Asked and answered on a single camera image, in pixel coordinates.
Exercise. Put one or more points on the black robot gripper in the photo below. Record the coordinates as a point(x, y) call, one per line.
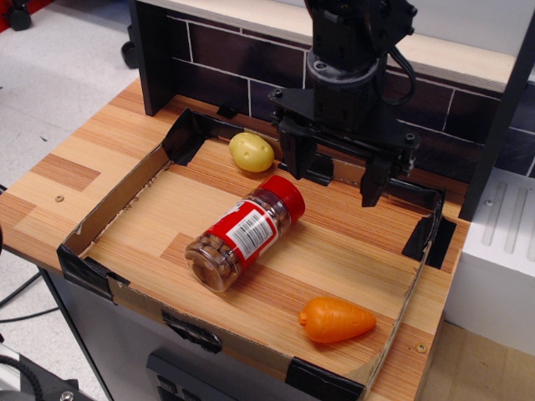
point(345, 110)

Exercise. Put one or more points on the red-capped spice bottle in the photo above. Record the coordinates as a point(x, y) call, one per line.
point(220, 255)

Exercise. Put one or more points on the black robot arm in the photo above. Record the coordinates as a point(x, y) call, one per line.
point(349, 34)

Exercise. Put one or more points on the yellow toy potato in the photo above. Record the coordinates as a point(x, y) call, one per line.
point(251, 152)

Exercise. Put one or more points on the dark brick-pattern back panel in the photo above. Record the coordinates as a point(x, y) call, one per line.
point(234, 53)

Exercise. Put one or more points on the orange toy carrot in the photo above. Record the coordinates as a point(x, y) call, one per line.
point(332, 320)

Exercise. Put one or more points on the white ribbed side unit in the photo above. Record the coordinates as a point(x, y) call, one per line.
point(492, 293)

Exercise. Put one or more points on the black office chair wheel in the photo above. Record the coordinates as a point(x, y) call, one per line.
point(128, 50)

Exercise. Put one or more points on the black chair caster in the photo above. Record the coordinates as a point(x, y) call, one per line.
point(15, 14)

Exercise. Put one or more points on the black metal bracket with screw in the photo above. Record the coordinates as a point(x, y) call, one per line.
point(23, 380)

